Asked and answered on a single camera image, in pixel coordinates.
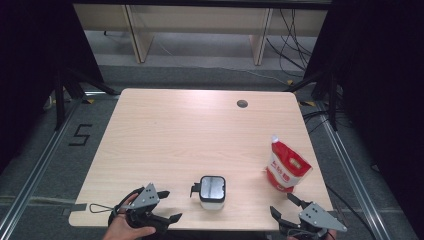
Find bundle of black cables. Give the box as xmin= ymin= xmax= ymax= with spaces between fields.
xmin=265 ymin=9 xmax=318 ymax=78

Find beige wooden desk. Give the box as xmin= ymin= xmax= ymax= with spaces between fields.
xmin=73 ymin=3 xmax=329 ymax=66

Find aluminium floor rail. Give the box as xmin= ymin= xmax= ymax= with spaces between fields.
xmin=316 ymin=101 xmax=392 ymax=240
xmin=0 ymin=96 xmax=85 ymax=232

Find thin wire loop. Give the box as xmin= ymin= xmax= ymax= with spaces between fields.
xmin=88 ymin=203 xmax=115 ymax=214

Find grey tape strip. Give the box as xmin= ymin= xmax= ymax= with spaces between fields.
xmin=62 ymin=203 xmax=88 ymax=216

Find person's left hand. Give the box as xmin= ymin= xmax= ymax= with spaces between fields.
xmin=102 ymin=194 xmax=157 ymax=240

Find black curtain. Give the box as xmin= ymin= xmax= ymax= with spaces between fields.
xmin=304 ymin=0 xmax=424 ymax=231
xmin=0 ymin=0 xmax=105 ymax=174

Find red and white spouted pouch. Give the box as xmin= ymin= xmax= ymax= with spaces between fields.
xmin=265 ymin=134 xmax=314 ymax=194

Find white floor cable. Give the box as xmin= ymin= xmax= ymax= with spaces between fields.
xmin=155 ymin=39 xmax=288 ymax=85

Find black cables beside table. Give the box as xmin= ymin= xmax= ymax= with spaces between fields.
xmin=302 ymin=109 xmax=338 ymax=135

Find clear jar with black lid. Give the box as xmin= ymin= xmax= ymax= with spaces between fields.
xmin=189 ymin=175 xmax=227 ymax=211

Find black metal stand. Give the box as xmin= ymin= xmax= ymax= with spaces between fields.
xmin=54 ymin=67 xmax=120 ymax=132
xmin=284 ymin=70 xmax=345 ymax=132

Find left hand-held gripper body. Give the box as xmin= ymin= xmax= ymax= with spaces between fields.
xmin=124 ymin=182 xmax=160 ymax=231

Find black floor cable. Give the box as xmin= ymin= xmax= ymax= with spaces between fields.
xmin=326 ymin=184 xmax=378 ymax=240

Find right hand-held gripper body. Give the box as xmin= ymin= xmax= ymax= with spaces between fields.
xmin=279 ymin=201 xmax=348 ymax=240

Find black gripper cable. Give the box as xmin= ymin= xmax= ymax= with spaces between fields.
xmin=107 ymin=186 xmax=146 ymax=228

